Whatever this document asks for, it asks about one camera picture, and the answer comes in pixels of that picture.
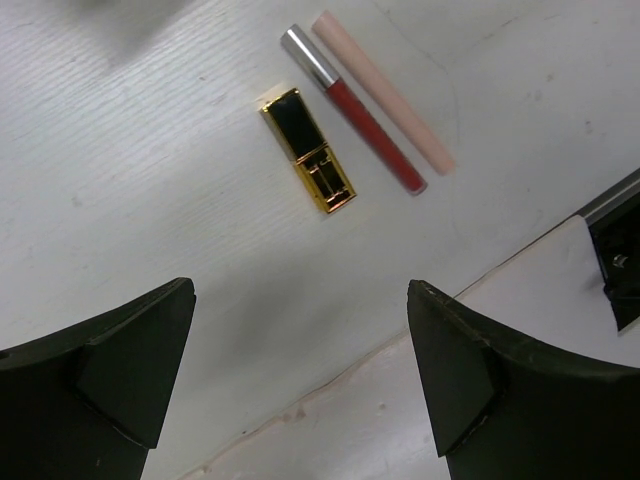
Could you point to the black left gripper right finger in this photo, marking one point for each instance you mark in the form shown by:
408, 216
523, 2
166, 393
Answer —
504, 405

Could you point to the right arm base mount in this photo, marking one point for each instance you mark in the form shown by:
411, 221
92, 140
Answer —
614, 226

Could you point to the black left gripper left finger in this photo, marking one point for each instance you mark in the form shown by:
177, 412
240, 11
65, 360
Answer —
89, 401

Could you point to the pale pink lip pencil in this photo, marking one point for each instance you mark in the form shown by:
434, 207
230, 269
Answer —
376, 84

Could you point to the gold black lipstick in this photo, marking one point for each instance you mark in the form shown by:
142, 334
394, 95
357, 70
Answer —
308, 151

